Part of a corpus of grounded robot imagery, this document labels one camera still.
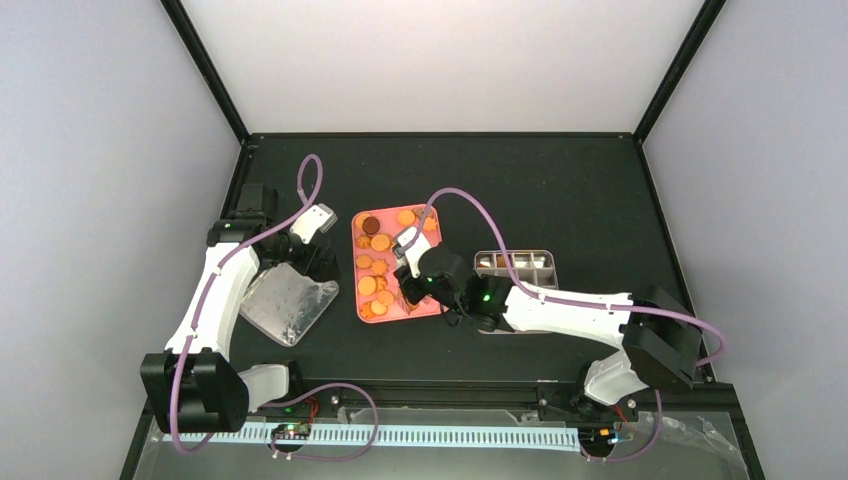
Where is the orange flower cookie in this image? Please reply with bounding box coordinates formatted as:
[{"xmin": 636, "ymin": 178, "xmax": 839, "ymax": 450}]
[{"xmin": 423, "ymin": 217, "xmax": 438, "ymax": 231}]

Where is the right base circuit board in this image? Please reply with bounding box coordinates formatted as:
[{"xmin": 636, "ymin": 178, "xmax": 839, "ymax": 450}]
[{"xmin": 578, "ymin": 428, "xmax": 632, "ymax": 446}]

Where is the left base circuit board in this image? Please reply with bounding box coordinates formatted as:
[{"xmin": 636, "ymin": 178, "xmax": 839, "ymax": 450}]
[{"xmin": 271, "ymin": 423, "xmax": 312, "ymax": 443}]

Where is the clear plastic tin lid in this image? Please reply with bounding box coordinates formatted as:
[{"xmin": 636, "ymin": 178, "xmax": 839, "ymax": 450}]
[{"xmin": 240, "ymin": 264, "xmax": 339, "ymax": 348}]

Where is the base circuit board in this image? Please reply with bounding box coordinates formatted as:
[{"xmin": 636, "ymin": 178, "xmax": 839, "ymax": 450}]
[
  {"xmin": 578, "ymin": 428, "xmax": 632, "ymax": 446},
  {"xmin": 271, "ymin": 423, "xmax": 312, "ymax": 443}
]

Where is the white slotted cable duct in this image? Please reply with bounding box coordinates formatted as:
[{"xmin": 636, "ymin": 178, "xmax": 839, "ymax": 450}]
[{"xmin": 162, "ymin": 420, "xmax": 582, "ymax": 454}]

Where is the purple cable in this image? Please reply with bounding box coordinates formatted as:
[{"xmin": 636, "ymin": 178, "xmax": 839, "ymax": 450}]
[
  {"xmin": 405, "ymin": 187, "xmax": 730, "ymax": 464},
  {"xmin": 168, "ymin": 153, "xmax": 380, "ymax": 464}
]

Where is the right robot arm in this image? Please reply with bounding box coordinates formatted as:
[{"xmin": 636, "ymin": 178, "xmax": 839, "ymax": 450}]
[{"xmin": 395, "ymin": 245, "xmax": 701, "ymax": 419}]

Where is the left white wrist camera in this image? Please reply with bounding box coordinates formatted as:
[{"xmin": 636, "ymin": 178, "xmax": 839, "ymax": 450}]
[{"xmin": 289, "ymin": 204, "xmax": 338, "ymax": 244}]

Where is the round orange cracker cookie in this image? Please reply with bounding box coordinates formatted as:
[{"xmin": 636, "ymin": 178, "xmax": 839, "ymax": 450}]
[{"xmin": 396, "ymin": 209, "xmax": 418, "ymax": 227}]

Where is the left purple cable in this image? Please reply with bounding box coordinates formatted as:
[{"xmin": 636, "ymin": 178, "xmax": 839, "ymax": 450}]
[{"xmin": 168, "ymin": 153, "xmax": 380, "ymax": 464}]

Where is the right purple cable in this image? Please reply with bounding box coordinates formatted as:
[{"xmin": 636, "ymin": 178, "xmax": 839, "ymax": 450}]
[{"xmin": 405, "ymin": 187, "xmax": 730, "ymax": 464}]

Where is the pink cookie tray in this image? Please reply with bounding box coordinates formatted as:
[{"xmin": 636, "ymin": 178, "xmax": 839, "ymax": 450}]
[{"xmin": 351, "ymin": 204, "xmax": 440, "ymax": 324}]

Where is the large round sandwich cookie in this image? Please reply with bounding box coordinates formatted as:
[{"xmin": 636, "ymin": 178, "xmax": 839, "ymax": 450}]
[{"xmin": 370, "ymin": 233, "xmax": 392, "ymax": 252}]

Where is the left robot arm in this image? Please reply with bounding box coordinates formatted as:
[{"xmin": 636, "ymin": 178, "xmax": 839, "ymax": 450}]
[{"xmin": 140, "ymin": 184, "xmax": 339, "ymax": 434}]

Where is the dark chocolate round cookie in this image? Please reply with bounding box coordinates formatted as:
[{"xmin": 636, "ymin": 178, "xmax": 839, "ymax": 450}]
[{"xmin": 361, "ymin": 216, "xmax": 381, "ymax": 236}]

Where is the white divided cookie tin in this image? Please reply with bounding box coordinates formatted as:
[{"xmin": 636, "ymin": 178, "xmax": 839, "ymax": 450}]
[{"xmin": 471, "ymin": 250, "xmax": 559, "ymax": 334}]

